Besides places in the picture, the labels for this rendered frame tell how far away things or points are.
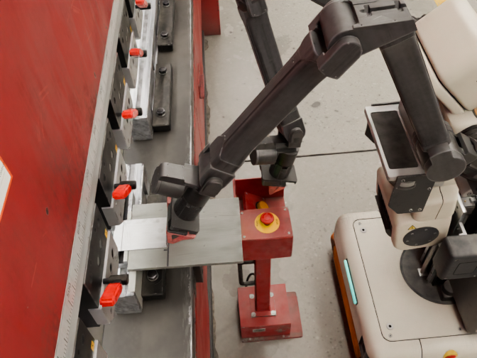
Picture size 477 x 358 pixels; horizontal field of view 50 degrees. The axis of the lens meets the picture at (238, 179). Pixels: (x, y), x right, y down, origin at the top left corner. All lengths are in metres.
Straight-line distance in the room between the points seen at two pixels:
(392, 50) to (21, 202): 0.57
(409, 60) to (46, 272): 0.61
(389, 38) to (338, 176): 1.84
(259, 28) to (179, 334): 0.73
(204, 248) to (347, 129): 1.77
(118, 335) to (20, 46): 0.79
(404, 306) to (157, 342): 1.02
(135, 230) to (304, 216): 1.33
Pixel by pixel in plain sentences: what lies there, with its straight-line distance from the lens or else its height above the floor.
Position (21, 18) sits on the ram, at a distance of 0.67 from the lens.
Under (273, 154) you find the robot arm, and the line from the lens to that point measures 1.35.
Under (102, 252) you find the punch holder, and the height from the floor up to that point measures 1.27.
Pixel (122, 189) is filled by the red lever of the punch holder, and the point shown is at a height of 1.31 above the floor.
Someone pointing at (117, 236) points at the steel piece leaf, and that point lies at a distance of 1.24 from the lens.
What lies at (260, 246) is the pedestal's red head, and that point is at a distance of 1.48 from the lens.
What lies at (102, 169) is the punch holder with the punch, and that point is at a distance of 0.93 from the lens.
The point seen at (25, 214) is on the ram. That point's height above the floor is 1.56.
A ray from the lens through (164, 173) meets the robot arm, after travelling 1.01.
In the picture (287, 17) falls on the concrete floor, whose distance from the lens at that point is 3.60.
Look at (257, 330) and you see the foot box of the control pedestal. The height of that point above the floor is 0.08.
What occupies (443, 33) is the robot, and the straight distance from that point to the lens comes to 1.19.
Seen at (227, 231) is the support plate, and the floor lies 1.00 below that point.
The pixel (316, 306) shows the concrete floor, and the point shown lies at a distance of 2.22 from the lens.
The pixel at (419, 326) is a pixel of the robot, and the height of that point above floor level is 0.28.
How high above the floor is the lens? 2.01
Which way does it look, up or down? 52 degrees down
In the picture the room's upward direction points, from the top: 4 degrees counter-clockwise
